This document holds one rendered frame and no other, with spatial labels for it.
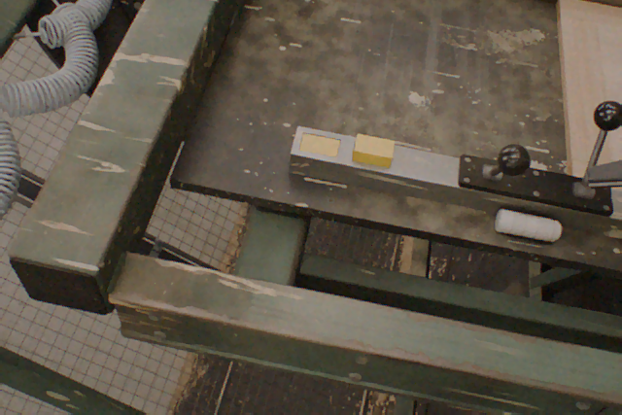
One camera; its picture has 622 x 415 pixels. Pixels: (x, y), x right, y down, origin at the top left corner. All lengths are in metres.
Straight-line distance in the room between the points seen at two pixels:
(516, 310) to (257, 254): 0.34
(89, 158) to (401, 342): 0.40
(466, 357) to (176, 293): 0.32
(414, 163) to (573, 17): 0.47
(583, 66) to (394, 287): 0.49
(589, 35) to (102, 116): 0.79
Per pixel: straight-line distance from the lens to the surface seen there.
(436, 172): 0.87
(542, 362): 0.76
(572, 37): 1.18
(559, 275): 2.60
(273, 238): 0.86
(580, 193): 0.90
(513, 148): 0.77
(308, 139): 0.87
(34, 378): 1.25
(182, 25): 0.93
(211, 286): 0.73
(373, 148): 0.85
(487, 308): 0.89
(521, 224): 0.87
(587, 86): 1.11
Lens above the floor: 1.99
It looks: 23 degrees down
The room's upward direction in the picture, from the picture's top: 58 degrees counter-clockwise
